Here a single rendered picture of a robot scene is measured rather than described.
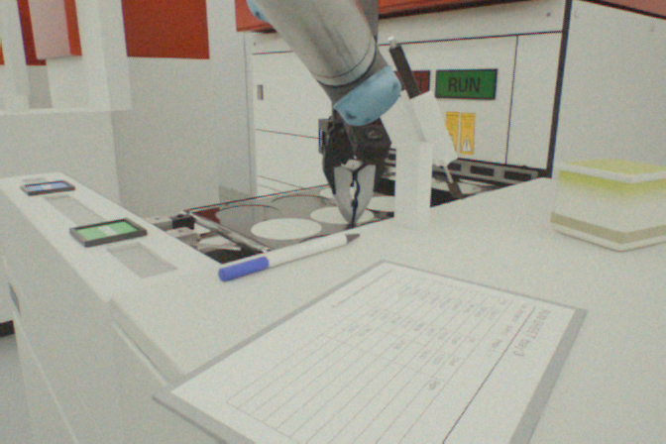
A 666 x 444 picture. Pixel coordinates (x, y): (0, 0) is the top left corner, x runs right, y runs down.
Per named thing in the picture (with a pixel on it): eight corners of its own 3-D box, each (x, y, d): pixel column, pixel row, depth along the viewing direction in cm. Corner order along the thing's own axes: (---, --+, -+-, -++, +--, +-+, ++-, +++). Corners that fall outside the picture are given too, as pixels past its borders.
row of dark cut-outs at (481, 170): (344, 155, 106) (344, 143, 106) (537, 186, 74) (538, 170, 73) (342, 155, 106) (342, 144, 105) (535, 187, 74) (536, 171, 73)
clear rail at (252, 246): (186, 216, 79) (186, 208, 79) (338, 288, 52) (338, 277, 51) (178, 217, 78) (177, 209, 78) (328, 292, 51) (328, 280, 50)
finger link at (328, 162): (352, 190, 71) (352, 132, 69) (355, 193, 69) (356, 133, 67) (321, 192, 70) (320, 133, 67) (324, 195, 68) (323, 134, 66)
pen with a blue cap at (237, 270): (355, 228, 44) (216, 267, 35) (362, 231, 43) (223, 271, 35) (355, 239, 44) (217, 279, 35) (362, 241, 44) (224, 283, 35)
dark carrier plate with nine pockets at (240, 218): (348, 185, 100) (348, 182, 100) (499, 221, 75) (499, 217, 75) (192, 215, 78) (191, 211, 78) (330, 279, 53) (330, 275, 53)
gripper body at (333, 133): (363, 155, 76) (364, 76, 73) (383, 164, 68) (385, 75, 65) (316, 157, 74) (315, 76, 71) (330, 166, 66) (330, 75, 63)
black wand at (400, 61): (392, 42, 41) (400, 33, 42) (381, 43, 42) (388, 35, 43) (461, 202, 53) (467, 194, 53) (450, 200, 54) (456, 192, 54)
